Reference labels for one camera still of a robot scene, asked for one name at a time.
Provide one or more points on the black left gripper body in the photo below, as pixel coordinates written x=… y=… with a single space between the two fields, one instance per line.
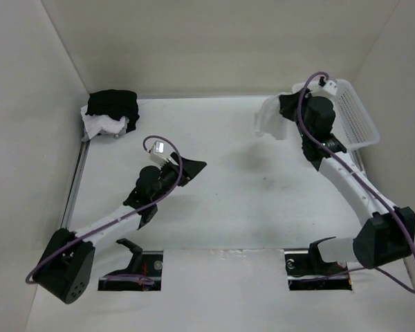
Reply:
x=169 y=176

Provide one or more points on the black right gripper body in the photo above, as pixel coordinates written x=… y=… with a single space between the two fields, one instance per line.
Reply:
x=306 y=98

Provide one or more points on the white garment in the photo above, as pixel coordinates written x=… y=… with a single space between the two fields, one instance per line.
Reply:
x=269 y=120

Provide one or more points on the black tank top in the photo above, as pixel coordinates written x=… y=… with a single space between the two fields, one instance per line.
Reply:
x=115 y=104

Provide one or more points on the white tank top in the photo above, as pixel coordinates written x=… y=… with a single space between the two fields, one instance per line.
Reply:
x=102 y=126

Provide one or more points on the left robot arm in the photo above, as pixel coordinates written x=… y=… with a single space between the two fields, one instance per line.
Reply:
x=65 y=267

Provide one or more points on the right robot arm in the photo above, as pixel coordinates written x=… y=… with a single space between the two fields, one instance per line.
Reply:
x=386 y=230

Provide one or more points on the white plastic laundry basket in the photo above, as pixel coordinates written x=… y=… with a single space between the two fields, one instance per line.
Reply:
x=353 y=126

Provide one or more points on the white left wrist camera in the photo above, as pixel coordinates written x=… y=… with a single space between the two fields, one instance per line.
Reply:
x=156 y=153

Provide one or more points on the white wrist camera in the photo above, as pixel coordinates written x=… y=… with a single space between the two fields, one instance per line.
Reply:
x=328 y=86
x=156 y=153

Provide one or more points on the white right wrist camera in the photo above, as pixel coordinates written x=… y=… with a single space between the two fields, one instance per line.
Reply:
x=328 y=86

